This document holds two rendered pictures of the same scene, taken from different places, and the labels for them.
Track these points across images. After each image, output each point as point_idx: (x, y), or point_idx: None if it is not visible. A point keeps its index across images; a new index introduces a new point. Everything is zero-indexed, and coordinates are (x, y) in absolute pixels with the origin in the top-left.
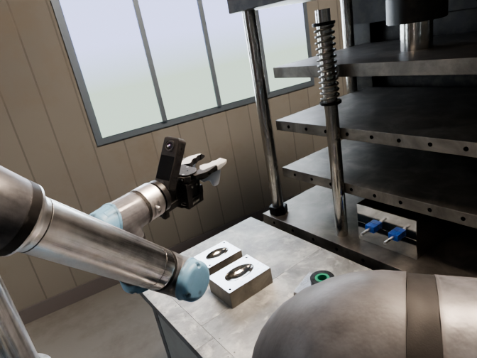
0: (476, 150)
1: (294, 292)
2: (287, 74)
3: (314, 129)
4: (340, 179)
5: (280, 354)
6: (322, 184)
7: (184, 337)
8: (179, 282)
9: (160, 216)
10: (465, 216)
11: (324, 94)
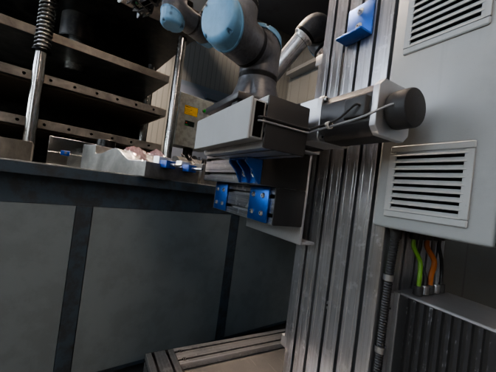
0: (141, 106)
1: (96, 145)
2: None
3: (7, 67)
4: (38, 112)
5: (321, 13)
6: (4, 119)
7: (22, 160)
8: None
9: (153, 1)
10: (132, 140)
11: (43, 41)
